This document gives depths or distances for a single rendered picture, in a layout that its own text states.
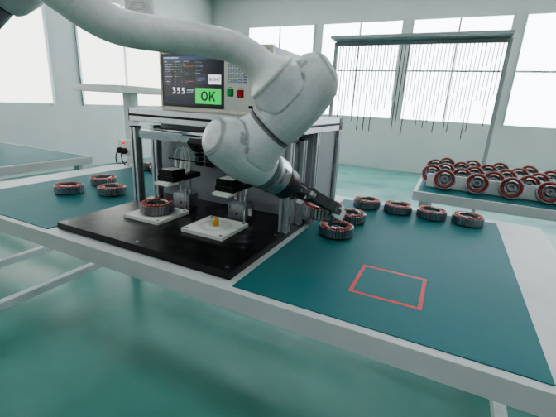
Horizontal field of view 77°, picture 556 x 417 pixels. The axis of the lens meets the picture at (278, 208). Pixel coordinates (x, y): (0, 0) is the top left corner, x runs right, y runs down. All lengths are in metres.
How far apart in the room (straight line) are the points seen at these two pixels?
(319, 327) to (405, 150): 6.69
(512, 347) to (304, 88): 0.61
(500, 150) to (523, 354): 6.61
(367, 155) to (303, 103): 6.81
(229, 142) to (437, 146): 6.73
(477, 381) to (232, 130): 0.60
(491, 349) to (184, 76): 1.12
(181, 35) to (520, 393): 0.81
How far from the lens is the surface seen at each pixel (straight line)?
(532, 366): 0.78
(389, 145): 7.36
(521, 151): 7.36
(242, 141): 0.66
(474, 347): 0.77
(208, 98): 1.22
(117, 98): 6.96
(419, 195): 2.00
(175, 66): 1.31
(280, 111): 0.66
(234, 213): 1.21
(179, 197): 1.34
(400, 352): 0.72
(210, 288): 0.84
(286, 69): 0.66
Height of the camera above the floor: 1.16
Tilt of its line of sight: 17 degrees down
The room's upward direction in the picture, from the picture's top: 3 degrees clockwise
